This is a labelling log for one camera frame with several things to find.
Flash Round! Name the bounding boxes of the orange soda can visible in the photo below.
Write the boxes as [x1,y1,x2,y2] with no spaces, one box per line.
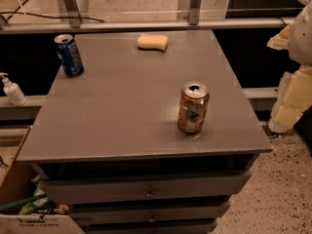
[177,81,210,134]

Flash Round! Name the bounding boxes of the bottom grey drawer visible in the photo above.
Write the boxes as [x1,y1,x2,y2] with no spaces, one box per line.
[85,219,217,234]

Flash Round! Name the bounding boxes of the blue soda can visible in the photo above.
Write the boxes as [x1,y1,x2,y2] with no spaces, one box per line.
[54,34,84,77]

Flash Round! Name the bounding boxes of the top grey drawer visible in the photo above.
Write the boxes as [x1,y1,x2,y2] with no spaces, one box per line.
[40,171,252,205]

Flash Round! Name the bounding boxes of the grey drawer cabinet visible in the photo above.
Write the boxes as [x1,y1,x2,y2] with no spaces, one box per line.
[16,29,274,234]

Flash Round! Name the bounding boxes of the metal rail frame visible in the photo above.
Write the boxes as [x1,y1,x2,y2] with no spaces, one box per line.
[0,0,309,33]

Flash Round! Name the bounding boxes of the white pump bottle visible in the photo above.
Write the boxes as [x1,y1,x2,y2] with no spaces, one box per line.
[0,72,26,106]

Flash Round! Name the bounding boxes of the grey drawer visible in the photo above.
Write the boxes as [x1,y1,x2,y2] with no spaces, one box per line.
[69,198,229,225]
[85,219,217,234]
[40,171,252,205]

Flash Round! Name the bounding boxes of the middle grey drawer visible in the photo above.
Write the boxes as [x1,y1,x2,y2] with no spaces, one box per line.
[69,198,229,225]

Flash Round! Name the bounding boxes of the black cable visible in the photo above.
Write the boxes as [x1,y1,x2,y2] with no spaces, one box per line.
[0,0,105,23]

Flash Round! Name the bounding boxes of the yellow sponge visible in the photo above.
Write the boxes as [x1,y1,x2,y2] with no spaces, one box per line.
[136,33,168,51]

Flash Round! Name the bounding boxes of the cardboard box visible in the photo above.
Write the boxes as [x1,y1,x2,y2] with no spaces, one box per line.
[0,126,85,234]

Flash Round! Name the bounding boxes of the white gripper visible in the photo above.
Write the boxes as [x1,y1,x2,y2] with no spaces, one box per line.
[267,0,312,133]

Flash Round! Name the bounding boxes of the green stick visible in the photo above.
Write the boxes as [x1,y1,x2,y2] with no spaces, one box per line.
[0,194,47,212]

